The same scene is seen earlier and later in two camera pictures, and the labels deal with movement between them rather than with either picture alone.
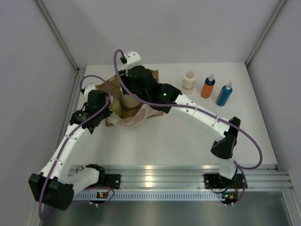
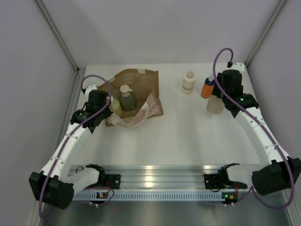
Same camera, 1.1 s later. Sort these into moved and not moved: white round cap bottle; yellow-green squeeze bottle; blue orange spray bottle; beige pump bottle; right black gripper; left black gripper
Moved: right black gripper; beige pump bottle
Not moved: left black gripper; white round cap bottle; blue orange spray bottle; yellow-green squeeze bottle
